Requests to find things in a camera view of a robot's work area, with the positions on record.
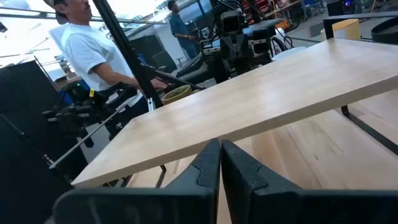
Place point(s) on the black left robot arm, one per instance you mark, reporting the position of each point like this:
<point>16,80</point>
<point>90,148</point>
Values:
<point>267,31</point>

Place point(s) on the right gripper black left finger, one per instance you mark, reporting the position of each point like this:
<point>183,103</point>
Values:
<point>192,202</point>

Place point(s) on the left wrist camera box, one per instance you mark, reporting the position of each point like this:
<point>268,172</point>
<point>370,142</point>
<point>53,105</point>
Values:
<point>232,21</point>

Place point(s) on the olive green bowl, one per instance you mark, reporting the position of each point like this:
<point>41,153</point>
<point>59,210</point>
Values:
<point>177,93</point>

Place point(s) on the person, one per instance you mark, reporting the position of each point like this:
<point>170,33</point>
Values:
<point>87,53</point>
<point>182,31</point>

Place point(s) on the pale yellow coffee mug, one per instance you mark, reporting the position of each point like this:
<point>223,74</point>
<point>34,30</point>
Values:
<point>342,30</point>

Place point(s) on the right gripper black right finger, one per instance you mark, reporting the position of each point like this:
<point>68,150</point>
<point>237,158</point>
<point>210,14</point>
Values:
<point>264,205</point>

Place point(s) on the thin grey metal rod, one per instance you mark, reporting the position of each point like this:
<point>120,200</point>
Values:
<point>90,135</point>

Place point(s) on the black panel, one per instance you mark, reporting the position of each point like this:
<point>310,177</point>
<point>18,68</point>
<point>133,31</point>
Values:
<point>21,140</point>

